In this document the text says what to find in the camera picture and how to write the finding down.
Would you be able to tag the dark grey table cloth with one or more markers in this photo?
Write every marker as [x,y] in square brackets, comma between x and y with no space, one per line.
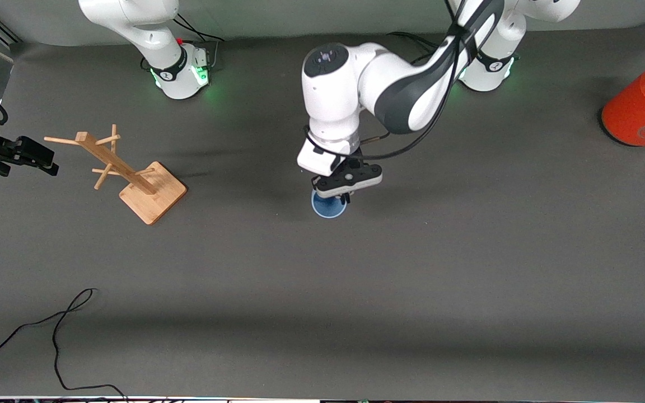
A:
[322,280]

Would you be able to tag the wooden mug tree stand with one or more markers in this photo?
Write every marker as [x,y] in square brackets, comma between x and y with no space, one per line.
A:
[152,196]

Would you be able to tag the orange cylindrical can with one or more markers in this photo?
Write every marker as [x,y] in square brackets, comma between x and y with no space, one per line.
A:
[636,112]

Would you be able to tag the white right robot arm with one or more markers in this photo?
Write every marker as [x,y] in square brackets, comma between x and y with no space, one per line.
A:
[154,39]

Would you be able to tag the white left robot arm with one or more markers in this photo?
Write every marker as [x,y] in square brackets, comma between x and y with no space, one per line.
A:
[333,95]

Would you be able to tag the aluminium frame rail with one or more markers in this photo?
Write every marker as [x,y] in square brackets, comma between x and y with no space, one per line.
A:
[8,34]

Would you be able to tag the light blue cup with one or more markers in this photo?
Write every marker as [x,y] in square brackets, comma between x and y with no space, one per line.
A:
[328,208]

